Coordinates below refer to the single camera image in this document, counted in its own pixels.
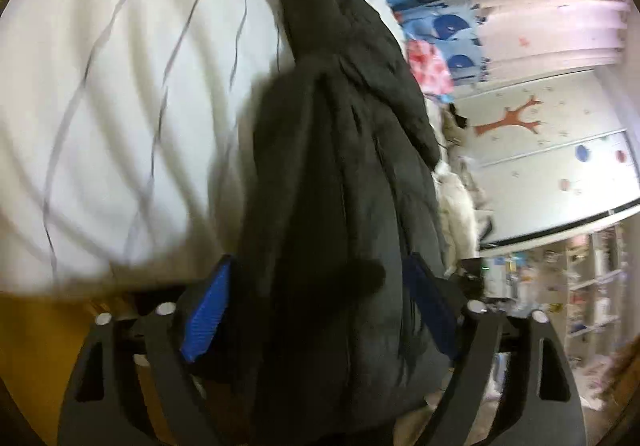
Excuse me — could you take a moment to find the black puffer jacket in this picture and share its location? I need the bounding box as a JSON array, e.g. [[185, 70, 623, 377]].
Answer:
[[204, 0, 448, 445]]

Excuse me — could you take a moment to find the cream puffer coat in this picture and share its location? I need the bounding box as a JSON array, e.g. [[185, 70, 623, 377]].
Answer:
[[432, 158, 492, 276]]

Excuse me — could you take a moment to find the cluttered shelf unit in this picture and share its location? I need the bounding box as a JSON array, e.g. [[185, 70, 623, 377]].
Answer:
[[479, 223, 640, 412]]

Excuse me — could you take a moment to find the brown fur-trimmed coat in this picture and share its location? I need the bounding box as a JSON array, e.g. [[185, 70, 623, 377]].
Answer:
[[440, 103, 469, 147]]

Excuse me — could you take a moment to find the pink checkered cloth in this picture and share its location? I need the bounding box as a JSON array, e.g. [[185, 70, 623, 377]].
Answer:
[[407, 39, 454, 96]]

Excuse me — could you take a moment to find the white striped duvet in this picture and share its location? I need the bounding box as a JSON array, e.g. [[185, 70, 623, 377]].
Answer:
[[1, 0, 399, 297]]

